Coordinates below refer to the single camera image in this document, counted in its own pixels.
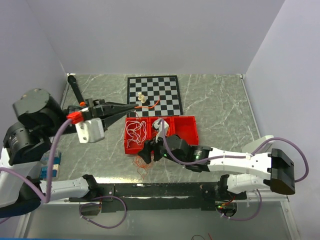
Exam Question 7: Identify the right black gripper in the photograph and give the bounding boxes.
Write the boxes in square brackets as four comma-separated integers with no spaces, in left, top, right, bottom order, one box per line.
[137,129,186,165]

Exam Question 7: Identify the orange cable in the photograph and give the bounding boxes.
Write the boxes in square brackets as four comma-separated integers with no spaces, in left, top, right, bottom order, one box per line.
[132,94,161,180]

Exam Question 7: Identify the white cable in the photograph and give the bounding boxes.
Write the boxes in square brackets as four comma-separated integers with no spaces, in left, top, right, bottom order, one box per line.
[125,119,149,148]

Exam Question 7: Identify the red three-compartment bin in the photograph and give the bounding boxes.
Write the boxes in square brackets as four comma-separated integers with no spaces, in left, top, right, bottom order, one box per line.
[124,116,199,155]

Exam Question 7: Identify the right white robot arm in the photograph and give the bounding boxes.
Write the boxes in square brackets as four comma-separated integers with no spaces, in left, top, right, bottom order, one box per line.
[138,134,296,200]

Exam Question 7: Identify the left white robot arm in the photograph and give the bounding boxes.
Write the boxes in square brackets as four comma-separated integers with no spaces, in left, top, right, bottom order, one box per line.
[0,87,136,221]

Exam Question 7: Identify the cream chess piece short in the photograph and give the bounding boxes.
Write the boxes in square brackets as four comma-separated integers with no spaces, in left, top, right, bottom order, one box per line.
[140,95,146,104]

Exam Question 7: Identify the black marker orange cap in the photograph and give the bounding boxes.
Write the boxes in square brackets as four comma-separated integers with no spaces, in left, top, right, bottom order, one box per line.
[67,75,86,107]

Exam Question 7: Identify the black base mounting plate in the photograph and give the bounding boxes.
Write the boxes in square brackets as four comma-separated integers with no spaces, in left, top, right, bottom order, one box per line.
[68,182,247,211]

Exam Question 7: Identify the black white chessboard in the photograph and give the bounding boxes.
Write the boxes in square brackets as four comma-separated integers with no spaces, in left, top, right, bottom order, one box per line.
[127,75,183,117]

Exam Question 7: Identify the blue lego bricks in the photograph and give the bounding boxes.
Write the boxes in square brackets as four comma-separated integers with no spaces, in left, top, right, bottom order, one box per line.
[39,149,63,180]

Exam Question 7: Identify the white grey stand device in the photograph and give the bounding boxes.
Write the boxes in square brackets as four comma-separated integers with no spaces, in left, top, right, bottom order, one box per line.
[242,135,274,154]

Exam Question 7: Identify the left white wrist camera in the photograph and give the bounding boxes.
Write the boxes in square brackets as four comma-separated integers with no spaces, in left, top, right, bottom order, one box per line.
[75,118,105,144]

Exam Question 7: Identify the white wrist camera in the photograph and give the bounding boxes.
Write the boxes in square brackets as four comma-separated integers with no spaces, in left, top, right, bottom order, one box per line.
[152,118,169,143]
[75,118,105,144]

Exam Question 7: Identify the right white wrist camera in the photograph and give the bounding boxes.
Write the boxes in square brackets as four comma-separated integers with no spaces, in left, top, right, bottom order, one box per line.
[152,118,169,143]

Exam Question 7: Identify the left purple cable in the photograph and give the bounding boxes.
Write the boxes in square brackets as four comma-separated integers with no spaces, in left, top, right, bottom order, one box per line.
[0,118,128,230]

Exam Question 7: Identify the purple cable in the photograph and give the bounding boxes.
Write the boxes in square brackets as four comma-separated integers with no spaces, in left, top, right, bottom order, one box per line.
[161,119,310,222]
[0,118,128,230]

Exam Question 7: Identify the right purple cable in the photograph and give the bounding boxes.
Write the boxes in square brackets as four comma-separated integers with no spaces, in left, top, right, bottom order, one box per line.
[161,119,310,222]

